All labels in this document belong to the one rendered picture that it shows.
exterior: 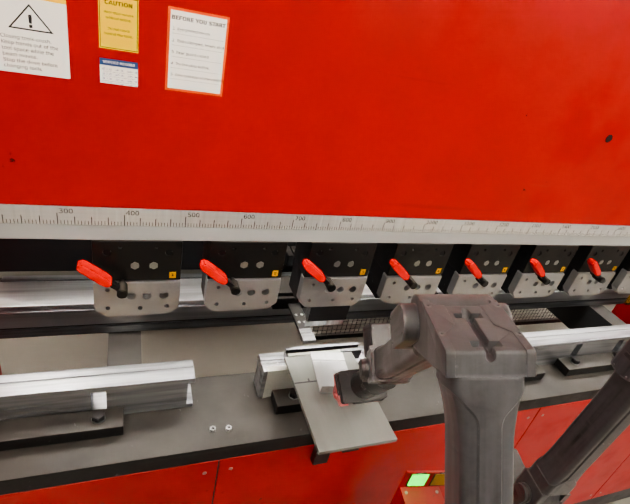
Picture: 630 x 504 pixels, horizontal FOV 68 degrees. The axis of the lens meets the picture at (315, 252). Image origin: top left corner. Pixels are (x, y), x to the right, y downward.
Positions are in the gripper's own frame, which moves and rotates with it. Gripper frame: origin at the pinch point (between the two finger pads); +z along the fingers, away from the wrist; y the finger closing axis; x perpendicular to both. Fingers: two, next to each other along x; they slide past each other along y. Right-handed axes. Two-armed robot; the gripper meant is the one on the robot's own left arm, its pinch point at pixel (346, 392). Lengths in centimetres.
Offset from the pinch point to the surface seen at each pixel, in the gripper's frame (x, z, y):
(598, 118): -43, -48, -48
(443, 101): -43, -47, -9
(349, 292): -19.9, -10.4, -0.5
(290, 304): -27.7, 18.8, 3.5
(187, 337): -58, 155, 17
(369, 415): 5.6, -0.9, -4.0
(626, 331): -10, 14, -116
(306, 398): -0.1, 2.4, 8.7
